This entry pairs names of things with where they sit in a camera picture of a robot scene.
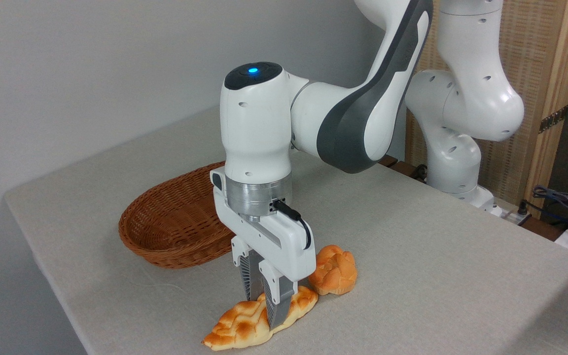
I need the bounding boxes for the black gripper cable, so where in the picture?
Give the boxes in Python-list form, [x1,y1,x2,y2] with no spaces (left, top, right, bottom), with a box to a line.
[273,199,312,249]

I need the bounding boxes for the silver metal wrist flange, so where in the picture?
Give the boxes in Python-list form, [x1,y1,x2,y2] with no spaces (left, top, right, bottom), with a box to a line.
[226,173,293,221]

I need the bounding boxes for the woven wooden folding screen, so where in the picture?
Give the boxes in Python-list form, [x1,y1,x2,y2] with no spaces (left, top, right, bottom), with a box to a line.
[405,0,568,217]

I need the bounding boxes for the long braided bread loaf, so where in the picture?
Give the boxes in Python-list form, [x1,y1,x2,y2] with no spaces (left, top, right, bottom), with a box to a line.
[202,285,319,351]

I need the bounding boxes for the blue-grey cable bundle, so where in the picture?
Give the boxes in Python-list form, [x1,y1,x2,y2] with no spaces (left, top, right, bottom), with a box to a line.
[532,185,568,220]

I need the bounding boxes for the round knotted bread roll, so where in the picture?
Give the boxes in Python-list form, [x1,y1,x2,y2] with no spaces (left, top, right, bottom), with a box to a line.
[308,245,358,296]

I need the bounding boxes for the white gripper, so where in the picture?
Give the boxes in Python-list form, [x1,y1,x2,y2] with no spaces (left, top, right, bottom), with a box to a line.
[210,167,317,331]

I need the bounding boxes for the white power strip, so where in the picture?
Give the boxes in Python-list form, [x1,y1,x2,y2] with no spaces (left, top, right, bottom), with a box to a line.
[491,203,532,226]

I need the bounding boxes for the grey tablecloth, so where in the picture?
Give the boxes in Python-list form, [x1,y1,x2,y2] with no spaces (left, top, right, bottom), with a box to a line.
[3,107,568,355]

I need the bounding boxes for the brown wicker oval basket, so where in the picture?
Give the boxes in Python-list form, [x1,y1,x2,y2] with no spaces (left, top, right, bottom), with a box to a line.
[118,161,239,269]

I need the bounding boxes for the metal screen hinge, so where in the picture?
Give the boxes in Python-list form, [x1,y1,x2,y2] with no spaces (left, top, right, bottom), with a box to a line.
[539,105,568,134]

